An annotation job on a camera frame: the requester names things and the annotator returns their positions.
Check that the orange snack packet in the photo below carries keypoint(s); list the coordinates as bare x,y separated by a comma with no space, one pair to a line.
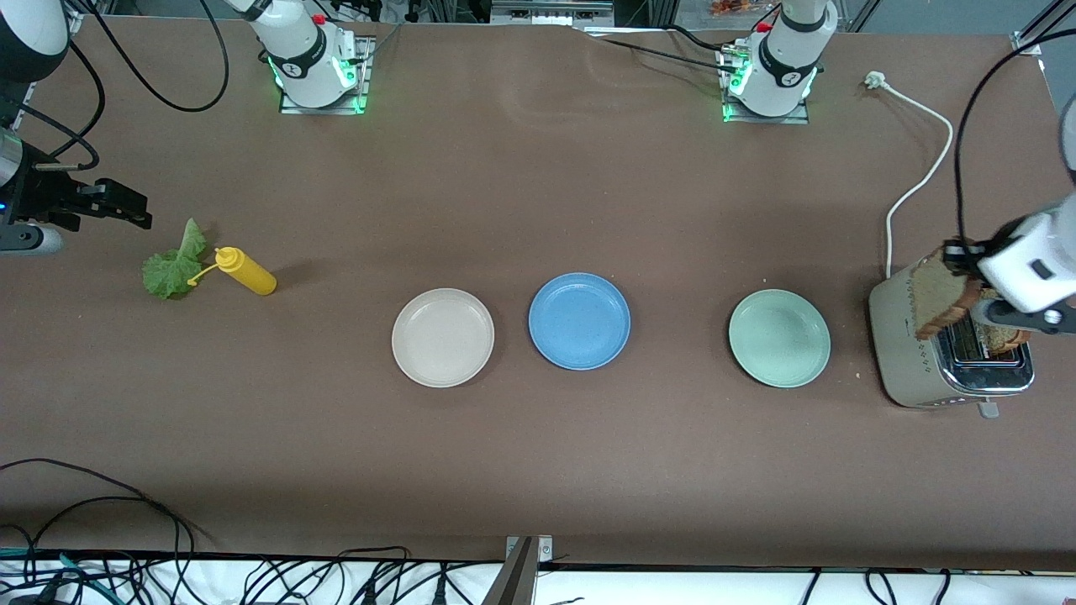
731,8

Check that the aluminium frame rail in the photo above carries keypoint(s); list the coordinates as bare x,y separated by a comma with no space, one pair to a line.
551,13

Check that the brown bread slice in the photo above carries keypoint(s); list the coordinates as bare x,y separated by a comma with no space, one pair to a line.
1004,339
937,296

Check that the beige chrome toaster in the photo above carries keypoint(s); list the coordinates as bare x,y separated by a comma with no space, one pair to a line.
899,357

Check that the green lettuce leaf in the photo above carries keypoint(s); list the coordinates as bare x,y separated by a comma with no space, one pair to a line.
168,273

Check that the beige round plate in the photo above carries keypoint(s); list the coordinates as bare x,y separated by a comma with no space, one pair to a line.
443,338

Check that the aluminium corner profile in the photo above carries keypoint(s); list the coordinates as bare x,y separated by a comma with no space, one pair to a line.
76,25
1027,42

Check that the green round plate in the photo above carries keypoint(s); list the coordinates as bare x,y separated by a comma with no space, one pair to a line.
779,338

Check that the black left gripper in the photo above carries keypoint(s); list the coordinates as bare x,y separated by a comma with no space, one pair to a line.
961,254

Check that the yellow mustard squeeze bottle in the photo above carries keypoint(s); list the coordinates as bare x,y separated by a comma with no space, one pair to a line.
248,273

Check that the blue round plate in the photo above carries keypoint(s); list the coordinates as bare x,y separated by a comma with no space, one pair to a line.
580,321

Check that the small metal bracket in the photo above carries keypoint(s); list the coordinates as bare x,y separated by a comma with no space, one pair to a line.
545,548

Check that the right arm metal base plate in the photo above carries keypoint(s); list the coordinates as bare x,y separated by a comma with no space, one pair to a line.
366,84

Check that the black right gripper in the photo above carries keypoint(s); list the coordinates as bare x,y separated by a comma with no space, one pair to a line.
44,198

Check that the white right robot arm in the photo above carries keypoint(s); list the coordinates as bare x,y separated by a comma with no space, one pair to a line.
307,50

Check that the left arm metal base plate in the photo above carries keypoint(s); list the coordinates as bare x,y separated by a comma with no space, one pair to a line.
761,120

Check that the aluminium profile post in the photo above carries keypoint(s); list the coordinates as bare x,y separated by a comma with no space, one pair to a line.
513,584

